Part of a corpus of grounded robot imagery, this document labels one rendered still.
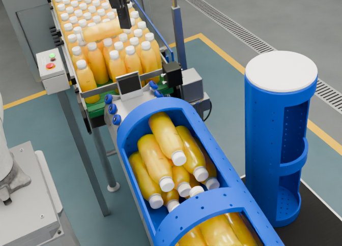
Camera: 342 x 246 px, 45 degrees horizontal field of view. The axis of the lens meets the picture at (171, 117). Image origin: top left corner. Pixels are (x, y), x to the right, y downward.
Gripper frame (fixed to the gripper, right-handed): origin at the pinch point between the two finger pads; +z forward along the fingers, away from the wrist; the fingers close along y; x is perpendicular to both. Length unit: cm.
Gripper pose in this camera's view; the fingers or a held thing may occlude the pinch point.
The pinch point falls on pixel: (123, 16)
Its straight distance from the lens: 119.2
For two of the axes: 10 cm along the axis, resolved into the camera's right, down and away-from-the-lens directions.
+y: 3.0, -6.5, 7.0
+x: -9.5, -1.1, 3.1
